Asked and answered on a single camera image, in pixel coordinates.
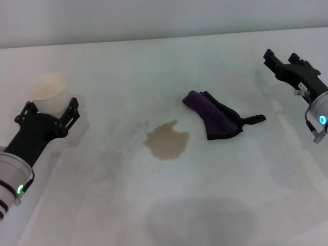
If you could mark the brown water stain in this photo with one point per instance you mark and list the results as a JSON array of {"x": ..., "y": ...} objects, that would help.
[{"x": 166, "y": 143}]

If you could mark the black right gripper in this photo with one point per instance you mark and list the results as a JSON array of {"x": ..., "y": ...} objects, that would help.
[{"x": 307, "y": 82}]

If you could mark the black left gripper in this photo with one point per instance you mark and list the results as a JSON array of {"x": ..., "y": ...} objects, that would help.
[{"x": 36, "y": 133}]

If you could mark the white paper cup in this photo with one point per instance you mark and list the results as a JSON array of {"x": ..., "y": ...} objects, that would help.
[{"x": 50, "y": 94}]

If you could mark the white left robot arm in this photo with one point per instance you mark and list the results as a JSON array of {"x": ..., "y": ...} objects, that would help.
[{"x": 11, "y": 176}]

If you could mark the purple rag with black edge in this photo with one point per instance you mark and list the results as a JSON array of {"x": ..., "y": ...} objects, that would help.
[{"x": 210, "y": 112}]

